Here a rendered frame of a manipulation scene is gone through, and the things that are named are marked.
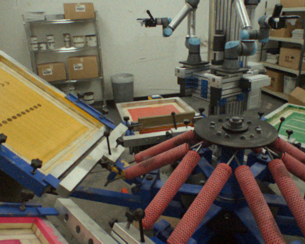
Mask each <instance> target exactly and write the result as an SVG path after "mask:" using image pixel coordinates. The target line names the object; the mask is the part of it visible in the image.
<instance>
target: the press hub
mask: <svg viewBox="0 0 305 244"><path fill-rule="evenodd" d="M194 132H195V134H196V135H197V136H199V137H200V138H201V139H203V140H205V141H207V142H208V143H210V144H213V145H217V146H221V147H222V148H221V160H220V161H219V162H218V163H217V165H218V164H219V163H225V164H227V163H228V161H229V159H230V158H231V156H232V152H231V150H230V148H232V149H233V151H235V150H236V149H238V151H237V153H236V154H235V155H236V157H237V159H238V161H239V163H240V165H241V166H244V163H243V157H244V155H245V149H255V148H261V147H266V146H269V145H271V144H273V143H275V142H276V141H277V139H278V137H279V133H278V131H277V129H276V128H275V127H274V126H273V125H271V124H270V123H268V122H266V121H263V120H260V119H257V118H254V117H249V116H244V115H234V114H216V115H212V116H208V117H205V118H202V119H200V120H199V121H197V122H196V123H195V124H194ZM229 166H230V167H231V170H232V173H231V175H230V176H229V178H228V180H227V182H225V184H224V186H223V187H222V189H221V190H220V192H219V194H218V195H217V197H216V199H215V201H214V202H213V204H215V205H217V206H219V207H221V208H222V210H221V211H220V212H219V213H218V214H217V215H215V216H214V217H213V218H212V219H211V220H210V221H209V222H208V223H207V224H206V226H207V227H209V228H211V229H214V230H218V231H219V232H218V233H217V234H216V235H215V236H214V237H213V238H211V239H210V240H209V241H208V242H207V243H206V244H239V243H238V242H237V240H236V239H235V237H234V236H233V234H232V233H248V230H247V229H246V227H245V226H244V225H243V223H242V222H241V220H240V219H239V218H238V217H237V215H236V214H235V213H234V211H233V210H234V209H238V208H243V207H246V206H247V208H248V209H249V210H250V208H249V206H248V204H247V201H246V199H245V196H244V194H243V192H242V190H241V187H240V185H239V183H238V180H237V178H236V176H235V174H234V171H235V169H236V168H237V167H238V165H237V163H236V160H235V158H234V157H233V159H232V160H231V163H230V164H229ZM208 179H209V178H207V177H206V176H205V175H204V173H203V172H201V173H198V174H195V175H193V176H192V177H190V178H189V179H187V180H186V181H185V184H192V185H199V186H204V185H205V184H206V182H207V181H208ZM255 181H256V183H257V185H258V187H259V189H260V191H261V193H262V194H269V195H275V194H274V192H273V191H272V189H271V188H270V187H268V186H267V185H266V184H265V183H263V182H262V181H260V180H258V179H255ZM196 197H197V196H196V195H189V194H182V193H181V194H180V199H181V202H182V205H183V207H184V209H185V210H186V211H187V210H188V208H189V207H190V205H191V204H192V203H193V202H194V200H195V199H196ZM268 207H269V209H270V211H271V214H272V216H273V218H274V219H275V218H276V216H277V213H278V208H279V206H272V205H268Z"/></svg>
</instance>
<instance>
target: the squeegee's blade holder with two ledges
mask: <svg viewBox="0 0 305 244"><path fill-rule="evenodd" d="M182 124H184V122H182V123H176V125H182ZM165 126H174V124H166V125H157V126H149V127H143V129H144V130H145V129H153V128H157V127H165Z"/></svg>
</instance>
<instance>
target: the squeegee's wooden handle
mask: <svg viewBox="0 0 305 244"><path fill-rule="evenodd" d="M194 117H195V112H194V111H189V112H180V113H175V121H176V123H182V122H184V120H185V119H188V120H190V121H191V122H193V118H194ZM138 124H142V129H143V127H149V126H157V125H166V124H174V120H173V116H172V115H171V114H162V115H153V116H149V117H140V118H138Z"/></svg>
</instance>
